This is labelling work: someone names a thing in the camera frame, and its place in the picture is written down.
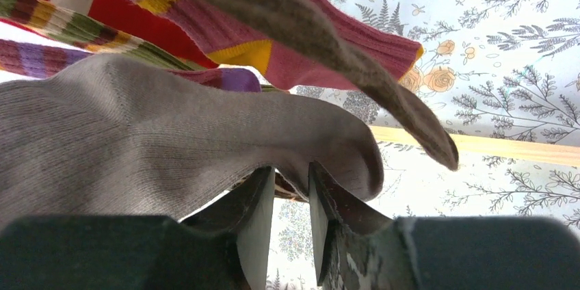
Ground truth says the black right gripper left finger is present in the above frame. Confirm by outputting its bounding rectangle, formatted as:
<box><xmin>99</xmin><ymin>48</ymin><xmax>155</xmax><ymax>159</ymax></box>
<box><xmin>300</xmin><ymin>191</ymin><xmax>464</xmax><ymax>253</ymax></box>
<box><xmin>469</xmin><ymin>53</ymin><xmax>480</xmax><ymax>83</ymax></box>
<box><xmin>1</xmin><ymin>167</ymin><xmax>275</xmax><ymax>289</ymax></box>

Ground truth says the grey sock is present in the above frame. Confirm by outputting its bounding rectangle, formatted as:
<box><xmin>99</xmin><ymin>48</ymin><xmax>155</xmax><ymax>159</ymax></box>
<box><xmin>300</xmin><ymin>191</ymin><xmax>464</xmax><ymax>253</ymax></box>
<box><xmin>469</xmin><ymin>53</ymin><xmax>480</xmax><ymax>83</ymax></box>
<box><xmin>1</xmin><ymin>54</ymin><xmax>383</xmax><ymax>224</ymax></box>

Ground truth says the argyle brown sock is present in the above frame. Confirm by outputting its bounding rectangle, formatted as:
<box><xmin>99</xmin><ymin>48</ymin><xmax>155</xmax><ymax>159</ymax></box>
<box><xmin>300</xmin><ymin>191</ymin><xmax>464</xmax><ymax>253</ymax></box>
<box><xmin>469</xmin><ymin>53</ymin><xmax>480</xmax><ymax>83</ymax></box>
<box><xmin>227</xmin><ymin>167</ymin><xmax>306</xmax><ymax>202</ymax></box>

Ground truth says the green striped sock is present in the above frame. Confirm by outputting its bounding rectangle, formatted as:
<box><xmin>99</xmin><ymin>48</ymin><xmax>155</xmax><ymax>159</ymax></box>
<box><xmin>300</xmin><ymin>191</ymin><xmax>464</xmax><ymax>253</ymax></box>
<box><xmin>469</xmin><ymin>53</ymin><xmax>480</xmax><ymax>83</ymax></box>
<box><xmin>1</xmin><ymin>0</ymin><xmax>203</xmax><ymax>70</ymax></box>

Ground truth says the magenta yellow sock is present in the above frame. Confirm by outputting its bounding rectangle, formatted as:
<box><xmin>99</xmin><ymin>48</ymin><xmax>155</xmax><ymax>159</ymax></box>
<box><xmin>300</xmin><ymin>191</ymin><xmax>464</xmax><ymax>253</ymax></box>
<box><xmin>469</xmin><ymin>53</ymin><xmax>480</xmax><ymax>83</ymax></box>
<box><xmin>131</xmin><ymin>0</ymin><xmax>423</xmax><ymax>90</ymax></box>

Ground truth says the wooden clothes rack frame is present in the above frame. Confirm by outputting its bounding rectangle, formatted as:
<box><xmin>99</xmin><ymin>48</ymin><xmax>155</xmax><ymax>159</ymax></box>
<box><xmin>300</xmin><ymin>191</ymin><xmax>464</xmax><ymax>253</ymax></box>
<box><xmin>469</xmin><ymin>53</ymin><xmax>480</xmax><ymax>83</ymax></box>
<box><xmin>370</xmin><ymin>126</ymin><xmax>579</xmax><ymax>167</ymax></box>

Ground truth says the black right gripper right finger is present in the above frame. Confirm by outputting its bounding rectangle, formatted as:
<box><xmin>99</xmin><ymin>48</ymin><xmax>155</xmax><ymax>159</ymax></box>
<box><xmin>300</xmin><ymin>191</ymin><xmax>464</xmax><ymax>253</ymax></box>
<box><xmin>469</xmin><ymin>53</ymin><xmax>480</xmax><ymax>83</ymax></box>
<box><xmin>308</xmin><ymin>162</ymin><xmax>579</xmax><ymax>289</ymax></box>

